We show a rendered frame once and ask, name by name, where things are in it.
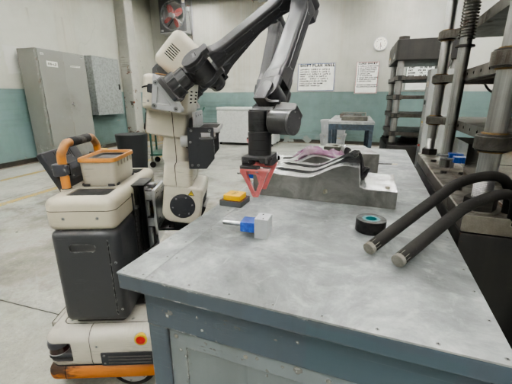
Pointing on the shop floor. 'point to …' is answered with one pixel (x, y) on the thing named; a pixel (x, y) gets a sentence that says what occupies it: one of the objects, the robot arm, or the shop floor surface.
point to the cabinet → (56, 97)
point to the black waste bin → (131, 139)
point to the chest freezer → (236, 125)
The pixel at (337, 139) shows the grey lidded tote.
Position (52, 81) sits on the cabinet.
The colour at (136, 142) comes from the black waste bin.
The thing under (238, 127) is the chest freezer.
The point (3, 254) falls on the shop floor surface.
